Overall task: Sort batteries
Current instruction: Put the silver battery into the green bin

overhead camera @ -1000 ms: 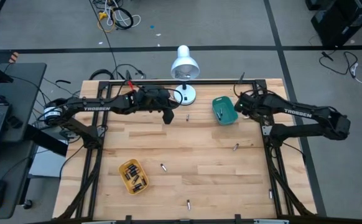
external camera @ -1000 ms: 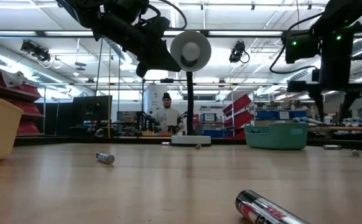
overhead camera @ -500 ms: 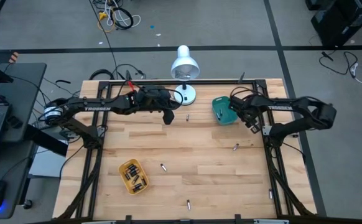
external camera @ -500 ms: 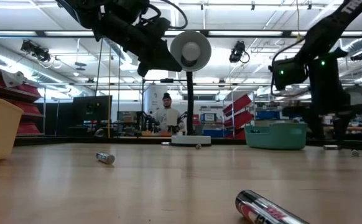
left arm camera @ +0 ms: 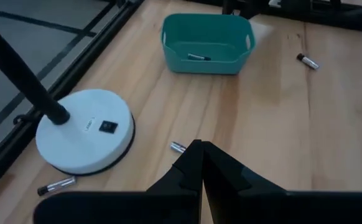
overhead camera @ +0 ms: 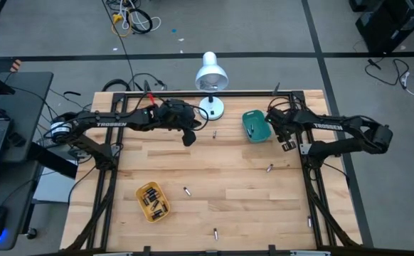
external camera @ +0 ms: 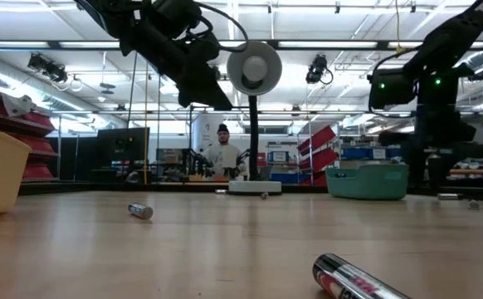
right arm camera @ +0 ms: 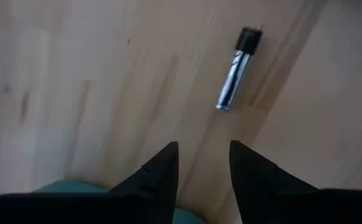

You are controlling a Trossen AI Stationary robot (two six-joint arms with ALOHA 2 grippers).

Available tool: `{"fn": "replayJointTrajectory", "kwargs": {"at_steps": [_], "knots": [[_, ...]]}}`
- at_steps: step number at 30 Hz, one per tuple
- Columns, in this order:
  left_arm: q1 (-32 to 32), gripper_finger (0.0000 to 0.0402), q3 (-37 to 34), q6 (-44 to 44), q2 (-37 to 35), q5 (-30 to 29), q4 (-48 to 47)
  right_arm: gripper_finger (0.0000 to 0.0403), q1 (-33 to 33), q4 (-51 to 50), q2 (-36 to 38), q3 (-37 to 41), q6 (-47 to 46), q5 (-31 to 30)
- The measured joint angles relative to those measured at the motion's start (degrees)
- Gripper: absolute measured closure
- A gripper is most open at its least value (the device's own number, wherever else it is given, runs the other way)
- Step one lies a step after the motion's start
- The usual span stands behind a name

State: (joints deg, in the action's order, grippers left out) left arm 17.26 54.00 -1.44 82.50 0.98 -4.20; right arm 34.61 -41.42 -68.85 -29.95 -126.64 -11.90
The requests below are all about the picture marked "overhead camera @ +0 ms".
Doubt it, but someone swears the white desk lamp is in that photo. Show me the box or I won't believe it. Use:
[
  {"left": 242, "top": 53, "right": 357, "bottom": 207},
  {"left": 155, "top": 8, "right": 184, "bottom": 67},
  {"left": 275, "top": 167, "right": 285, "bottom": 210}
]
[{"left": 194, "top": 51, "right": 230, "bottom": 122}]

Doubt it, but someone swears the black cable bundle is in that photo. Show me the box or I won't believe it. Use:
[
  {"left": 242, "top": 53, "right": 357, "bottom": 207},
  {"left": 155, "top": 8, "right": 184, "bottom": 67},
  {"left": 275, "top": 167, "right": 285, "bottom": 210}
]
[{"left": 101, "top": 72, "right": 168, "bottom": 94}]

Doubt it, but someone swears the black floor cable with plug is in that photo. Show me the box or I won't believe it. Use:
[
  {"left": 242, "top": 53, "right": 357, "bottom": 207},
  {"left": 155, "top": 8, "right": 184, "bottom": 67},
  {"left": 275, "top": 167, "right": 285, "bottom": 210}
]
[{"left": 363, "top": 57, "right": 411, "bottom": 87}]

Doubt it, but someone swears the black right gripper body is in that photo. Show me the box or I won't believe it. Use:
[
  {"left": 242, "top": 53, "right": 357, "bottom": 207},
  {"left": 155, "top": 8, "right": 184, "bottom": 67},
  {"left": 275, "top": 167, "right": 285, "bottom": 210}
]
[{"left": 273, "top": 119, "right": 297, "bottom": 144}]

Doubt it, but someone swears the black coiled floor cable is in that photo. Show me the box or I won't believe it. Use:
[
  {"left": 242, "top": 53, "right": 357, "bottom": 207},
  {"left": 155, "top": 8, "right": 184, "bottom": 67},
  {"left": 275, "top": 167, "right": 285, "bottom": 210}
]
[{"left": 125, "top": 6, "right": 154, "bottom": 36}]

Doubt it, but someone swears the teal plastic bin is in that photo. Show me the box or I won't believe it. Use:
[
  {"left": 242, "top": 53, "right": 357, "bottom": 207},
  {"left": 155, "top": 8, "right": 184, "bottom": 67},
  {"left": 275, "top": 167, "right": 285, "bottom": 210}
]
[{"left": 241, "top": 109, "right": 272, "bottom": 144}]

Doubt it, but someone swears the yellow floor cable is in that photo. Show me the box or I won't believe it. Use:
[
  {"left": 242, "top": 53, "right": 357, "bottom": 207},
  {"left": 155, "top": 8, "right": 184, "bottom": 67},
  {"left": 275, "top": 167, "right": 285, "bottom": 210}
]
[{"left": 110, "top": 12, "right": 134, "bottom": 38}]

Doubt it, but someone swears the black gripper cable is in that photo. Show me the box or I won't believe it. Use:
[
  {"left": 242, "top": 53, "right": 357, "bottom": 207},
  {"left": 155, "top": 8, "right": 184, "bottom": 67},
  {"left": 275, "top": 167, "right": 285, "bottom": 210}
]
[
  {"left": 189, "top": 102, "right": 211, "bottom": 132},
  {"left": 266, "top": 95, "right": 302, "bottom": 112}
]

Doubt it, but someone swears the long black floor cable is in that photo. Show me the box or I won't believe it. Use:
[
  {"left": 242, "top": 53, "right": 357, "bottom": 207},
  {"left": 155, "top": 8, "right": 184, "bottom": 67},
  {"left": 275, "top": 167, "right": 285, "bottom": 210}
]
[{"left": 101, "top": 0, "right": 137, "bottom": 92}]

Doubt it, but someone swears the black computer tower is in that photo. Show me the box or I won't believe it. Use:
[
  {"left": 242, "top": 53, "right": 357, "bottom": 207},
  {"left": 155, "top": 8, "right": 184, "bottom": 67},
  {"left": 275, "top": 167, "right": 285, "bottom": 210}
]
[{"left": 348, "top": 0, "right": 414, "bottom": 55}]

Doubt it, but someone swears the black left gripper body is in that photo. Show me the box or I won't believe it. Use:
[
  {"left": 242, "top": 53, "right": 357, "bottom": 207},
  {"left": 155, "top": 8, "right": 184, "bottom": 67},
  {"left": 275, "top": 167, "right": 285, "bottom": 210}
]
[{"left": 153, "top": 99, "right": 203, "bottom": 147}]

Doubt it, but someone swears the yellow plastic bin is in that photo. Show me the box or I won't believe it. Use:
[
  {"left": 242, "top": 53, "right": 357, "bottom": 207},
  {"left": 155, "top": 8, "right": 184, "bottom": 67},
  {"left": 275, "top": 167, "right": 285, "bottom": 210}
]
[{"left": 134, "top": 181, "right": 171, "bottom": 224}]

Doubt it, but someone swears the dark grey side desk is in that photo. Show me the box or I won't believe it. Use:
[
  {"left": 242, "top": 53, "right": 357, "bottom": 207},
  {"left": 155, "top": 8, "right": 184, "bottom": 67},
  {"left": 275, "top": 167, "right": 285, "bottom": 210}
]
[{"left": 0, "top": 70, "right": 55, "bottom": 252}]

